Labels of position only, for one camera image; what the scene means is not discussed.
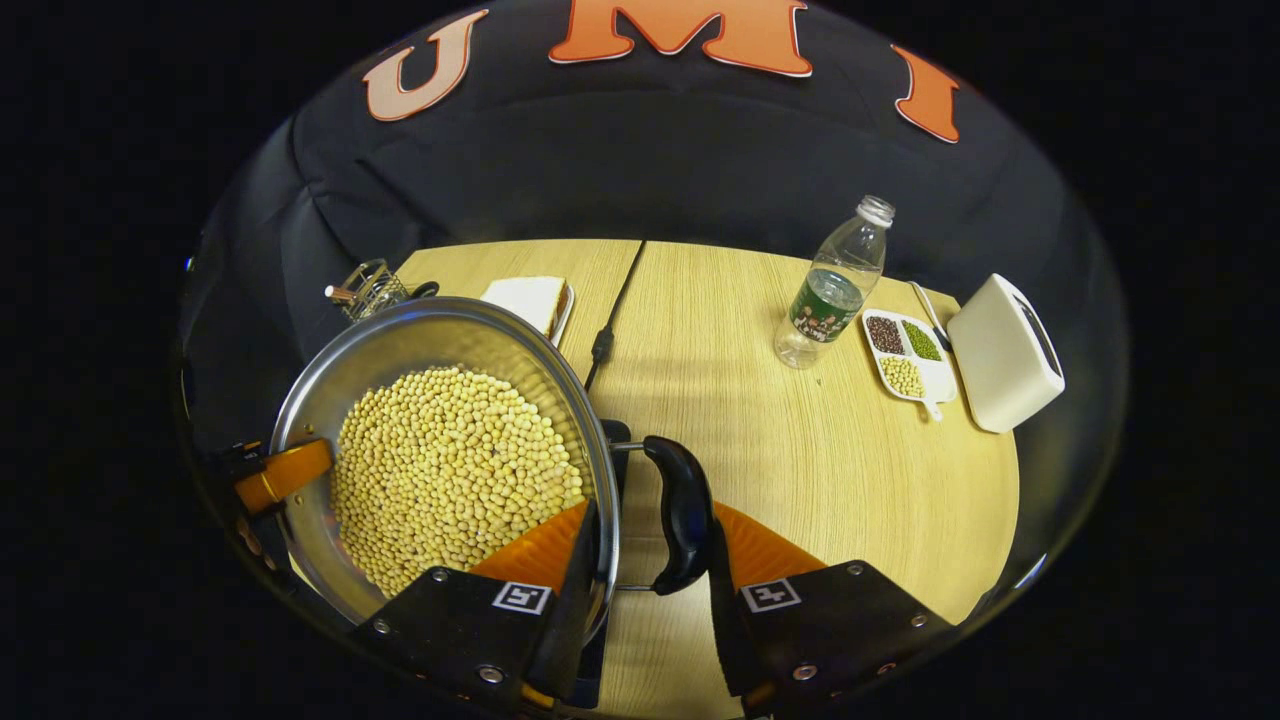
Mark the white divided bean dish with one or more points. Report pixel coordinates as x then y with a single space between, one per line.
935 380

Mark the black backdrop cloth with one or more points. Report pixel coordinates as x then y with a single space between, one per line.
650 160

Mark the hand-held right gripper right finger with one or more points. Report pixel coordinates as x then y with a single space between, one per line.
722 610

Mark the white toaster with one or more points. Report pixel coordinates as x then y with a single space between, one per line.
1000 360

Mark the sandwich with white bread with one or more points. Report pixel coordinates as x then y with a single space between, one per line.
525 298

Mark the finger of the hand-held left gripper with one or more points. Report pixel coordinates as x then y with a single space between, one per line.
290 470

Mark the black induction cooktop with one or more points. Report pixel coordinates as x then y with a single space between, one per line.
590 670

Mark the clear plastic water bottle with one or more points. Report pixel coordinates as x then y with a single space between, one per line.
825 300

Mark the pile of yellow soybeans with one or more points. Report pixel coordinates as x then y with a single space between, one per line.
450 470

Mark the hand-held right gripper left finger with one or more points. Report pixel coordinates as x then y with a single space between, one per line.
578 600

